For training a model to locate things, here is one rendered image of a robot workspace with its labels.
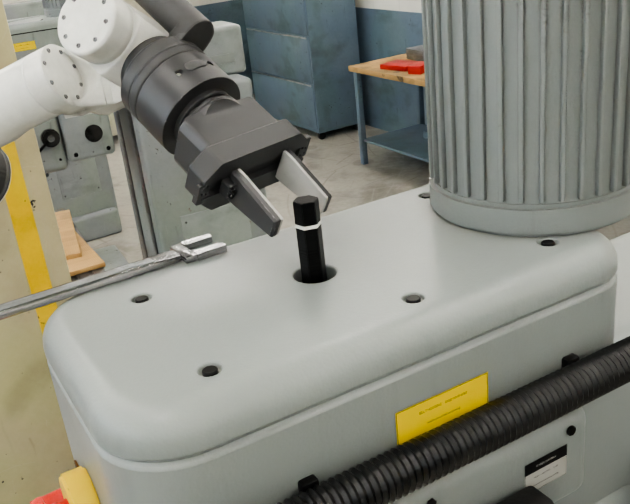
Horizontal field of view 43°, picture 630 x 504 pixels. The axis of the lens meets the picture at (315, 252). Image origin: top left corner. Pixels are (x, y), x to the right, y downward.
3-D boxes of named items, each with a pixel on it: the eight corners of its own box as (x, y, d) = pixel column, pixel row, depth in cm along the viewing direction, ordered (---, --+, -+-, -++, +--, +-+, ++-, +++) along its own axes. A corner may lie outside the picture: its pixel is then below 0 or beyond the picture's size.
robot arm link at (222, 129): (294, 189, 78) (219, 115, 82) (321, 111, 71) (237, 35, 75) (190, 235, 70) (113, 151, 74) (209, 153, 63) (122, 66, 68)
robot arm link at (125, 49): (106, 111, 70) (37, 38, 74) (175, 140, 79) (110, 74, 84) (185, 6, 68) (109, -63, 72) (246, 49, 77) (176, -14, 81)
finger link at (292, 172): (328, 193, 68) (281, 149, 71) (318, 219, 71) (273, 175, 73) (341, 187, 69) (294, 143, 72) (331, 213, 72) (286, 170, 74)
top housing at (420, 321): (158, 640, 55) (111, 449, 48) (63, 450, 76) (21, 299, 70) (633, 393, 75) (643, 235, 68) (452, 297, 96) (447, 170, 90)
